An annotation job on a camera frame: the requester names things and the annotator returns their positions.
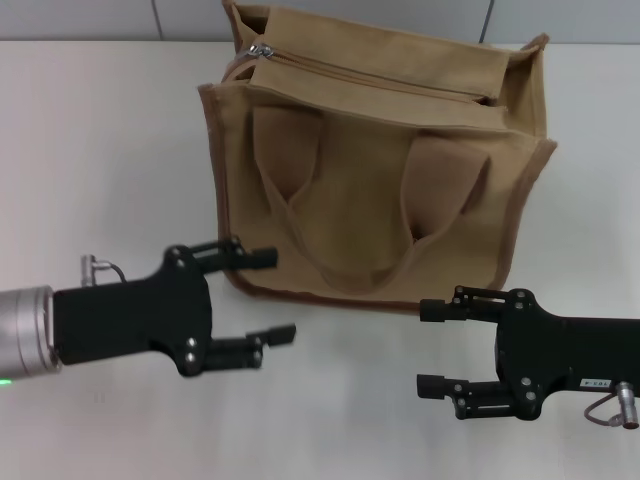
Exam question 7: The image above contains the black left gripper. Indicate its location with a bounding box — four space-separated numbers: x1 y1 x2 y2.
52 237 298 379

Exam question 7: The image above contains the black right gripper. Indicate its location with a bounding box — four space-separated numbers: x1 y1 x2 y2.
415 285 640 422

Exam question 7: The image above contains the khaki canvas food bag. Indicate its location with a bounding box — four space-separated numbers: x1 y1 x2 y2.
197 0 559 316

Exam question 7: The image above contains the left gripper cable with plug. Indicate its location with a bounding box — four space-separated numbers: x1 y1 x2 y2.
81 254 127 288

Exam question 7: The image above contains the gripper cable with plug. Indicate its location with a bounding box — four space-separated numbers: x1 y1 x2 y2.
583 380 640 421
81 254 127 288

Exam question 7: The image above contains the right gripper cable with plug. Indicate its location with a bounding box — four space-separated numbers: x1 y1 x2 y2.
583 380 640 421

